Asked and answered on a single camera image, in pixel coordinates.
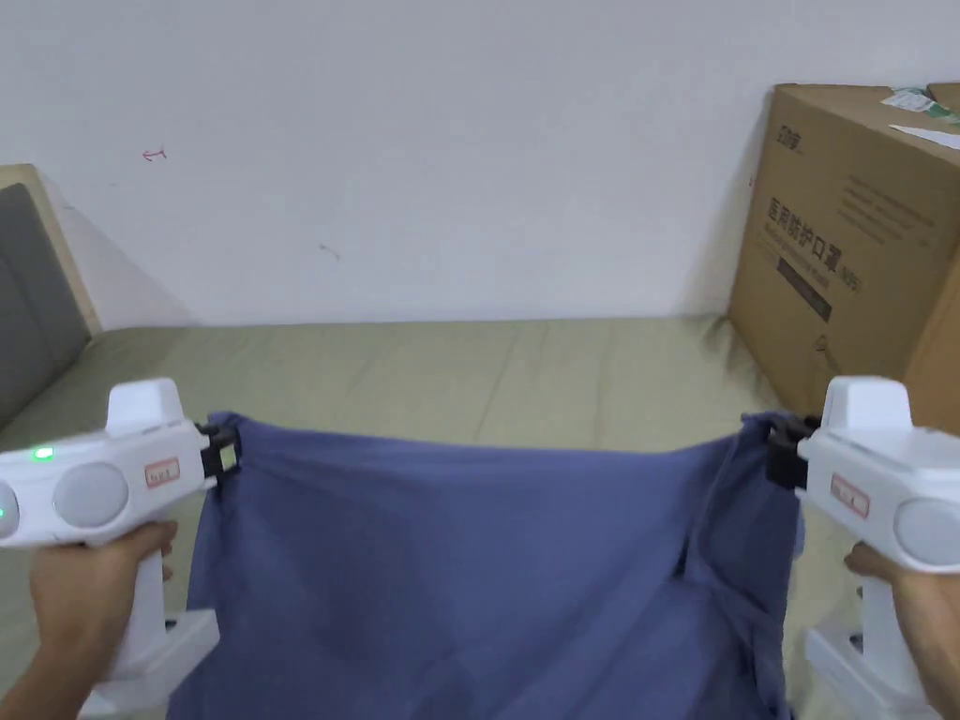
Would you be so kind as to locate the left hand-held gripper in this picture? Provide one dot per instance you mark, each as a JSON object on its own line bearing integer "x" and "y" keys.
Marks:
{"x": 112, "y": 480}

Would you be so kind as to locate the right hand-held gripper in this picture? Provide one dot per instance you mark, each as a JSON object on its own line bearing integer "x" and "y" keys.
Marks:
{"x": 885, "y": 480}

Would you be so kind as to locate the dark blue shirt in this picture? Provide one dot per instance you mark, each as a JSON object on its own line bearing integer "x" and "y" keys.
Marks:
{"x": 465, "y": 585}

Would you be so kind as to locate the person's left hand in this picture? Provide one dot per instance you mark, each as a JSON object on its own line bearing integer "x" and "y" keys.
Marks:
{"x": 82, "y": 600}

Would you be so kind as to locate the person's right hand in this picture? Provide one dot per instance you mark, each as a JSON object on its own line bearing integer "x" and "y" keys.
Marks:
{"x": 919, "y": 622}

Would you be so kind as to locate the large brown cardboard carton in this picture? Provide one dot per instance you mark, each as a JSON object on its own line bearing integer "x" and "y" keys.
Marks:
{"x": 847, "y": 255}

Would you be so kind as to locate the bed with pale green sheet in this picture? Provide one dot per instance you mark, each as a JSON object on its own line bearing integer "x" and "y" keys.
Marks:
{"x": 465, "y": 375}

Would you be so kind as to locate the grey padded headboard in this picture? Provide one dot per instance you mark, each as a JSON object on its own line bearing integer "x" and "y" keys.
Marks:
{"x": 30, "y": 300}

